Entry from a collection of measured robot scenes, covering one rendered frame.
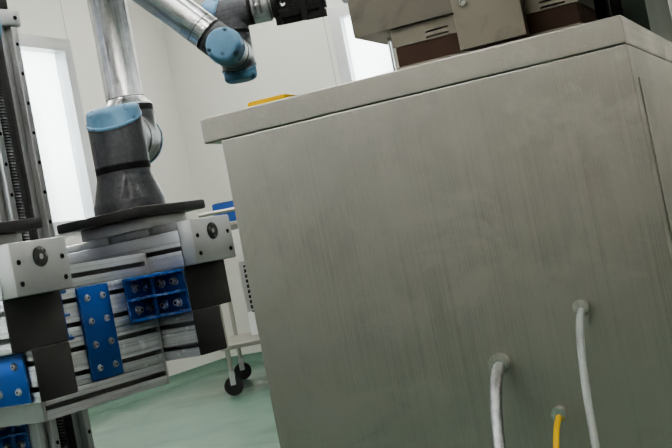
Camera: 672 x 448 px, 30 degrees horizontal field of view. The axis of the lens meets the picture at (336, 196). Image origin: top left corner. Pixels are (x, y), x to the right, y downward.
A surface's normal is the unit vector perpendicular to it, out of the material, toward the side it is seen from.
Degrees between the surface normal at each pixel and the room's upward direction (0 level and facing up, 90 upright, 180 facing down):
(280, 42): 90
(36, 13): 90
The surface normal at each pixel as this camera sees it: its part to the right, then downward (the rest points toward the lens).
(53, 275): 0.85, -0.18
